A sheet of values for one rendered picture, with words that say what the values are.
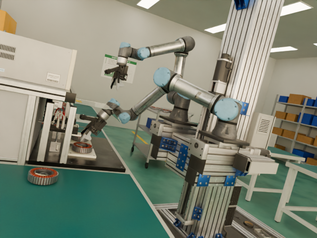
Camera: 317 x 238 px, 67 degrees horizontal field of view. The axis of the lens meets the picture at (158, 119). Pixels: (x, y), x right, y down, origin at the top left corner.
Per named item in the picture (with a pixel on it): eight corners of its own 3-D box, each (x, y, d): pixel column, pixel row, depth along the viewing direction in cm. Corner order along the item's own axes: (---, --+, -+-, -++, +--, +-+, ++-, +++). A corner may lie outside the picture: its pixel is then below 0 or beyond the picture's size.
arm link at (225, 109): (244, 106, 137) (165, 67, 156) (241, 104, 123) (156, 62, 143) (233, 124, 139) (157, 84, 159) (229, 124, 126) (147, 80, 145)
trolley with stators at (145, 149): (158, 154, 489) (169, 106, 479) (180, 173, 397) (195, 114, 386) (130, 150, 466) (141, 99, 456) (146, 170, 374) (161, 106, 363)
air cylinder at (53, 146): (59, 148, 138) (61, 139, 137) (59, 152, 131) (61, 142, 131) (49, 147, 136) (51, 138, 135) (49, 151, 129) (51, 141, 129)
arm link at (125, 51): (133, 44, 175) (121, 40, 171) (129, 59, 176) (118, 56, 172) (130, 45, 182) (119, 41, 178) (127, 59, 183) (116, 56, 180)
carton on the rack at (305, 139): (305, 142, 693) (307, 136, 691) (320, 146, 654) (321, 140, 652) (296, 140, 678) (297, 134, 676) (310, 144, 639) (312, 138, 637)
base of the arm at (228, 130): (223, 134, 158) (227, 119, 157) (241, 140, 145) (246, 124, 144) (206, 131, 150) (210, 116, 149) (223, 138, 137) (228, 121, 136)
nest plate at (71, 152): (93, 150, 149) (93, 148, 149) (95, 158, 135) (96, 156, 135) (67, 147, 143) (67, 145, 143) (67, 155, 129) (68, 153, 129)
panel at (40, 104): (40, 129, 171) (48, 87, 168) (28, 160, 110) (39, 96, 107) (39, 129, 170) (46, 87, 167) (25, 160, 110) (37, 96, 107)
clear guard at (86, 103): (112, 114, 152) (114, 106, 151) (121, 122, 130) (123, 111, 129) (57, 105, 139) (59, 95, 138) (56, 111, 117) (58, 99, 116)
